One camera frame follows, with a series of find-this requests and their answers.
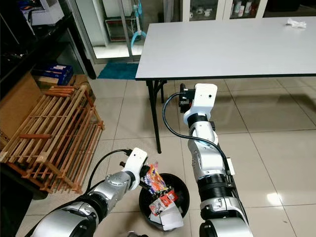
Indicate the brown cardboard box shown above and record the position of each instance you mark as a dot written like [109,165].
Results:
[15,106]

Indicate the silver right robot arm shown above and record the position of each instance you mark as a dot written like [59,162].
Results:
[210,158]

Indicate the round black rubbish bin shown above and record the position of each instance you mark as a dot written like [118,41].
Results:
[180,187]

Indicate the red and white wrapper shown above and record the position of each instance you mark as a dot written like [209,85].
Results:
[164,202]

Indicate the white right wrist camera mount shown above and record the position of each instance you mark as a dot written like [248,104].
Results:
[205,96]

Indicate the black desk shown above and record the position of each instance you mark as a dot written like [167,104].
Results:
[24,49]

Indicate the colourful snack packet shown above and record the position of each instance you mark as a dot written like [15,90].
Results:
[154,180]

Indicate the light blue broom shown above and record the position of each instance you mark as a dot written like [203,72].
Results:
[138,34]

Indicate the blue printed box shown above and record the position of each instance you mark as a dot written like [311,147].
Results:
[52,74]

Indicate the wooden slatted rack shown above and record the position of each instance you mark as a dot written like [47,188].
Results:
[52,131]

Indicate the teal floor mat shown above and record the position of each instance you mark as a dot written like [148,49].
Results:
[118,70]

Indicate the glass door with metal frame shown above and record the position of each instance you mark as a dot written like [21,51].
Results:
[111,27]

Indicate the white paper scrap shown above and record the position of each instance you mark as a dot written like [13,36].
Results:
[172,218]

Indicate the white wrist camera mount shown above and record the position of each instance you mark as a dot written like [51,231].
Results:
[205,96]
[136,158]

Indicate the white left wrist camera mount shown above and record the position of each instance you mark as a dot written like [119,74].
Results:
[136,158]

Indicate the white glass door cabinet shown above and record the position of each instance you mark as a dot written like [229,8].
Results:
[222,8]

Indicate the white desktop appliance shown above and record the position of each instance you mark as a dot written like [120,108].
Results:
[47,11]

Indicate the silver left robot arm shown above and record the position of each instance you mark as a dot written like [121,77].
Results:
[112,185]

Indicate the crumpled white tissue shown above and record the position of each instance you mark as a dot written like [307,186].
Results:
[296,22]

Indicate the white table with black legs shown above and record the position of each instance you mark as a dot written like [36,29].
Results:
[232,49]

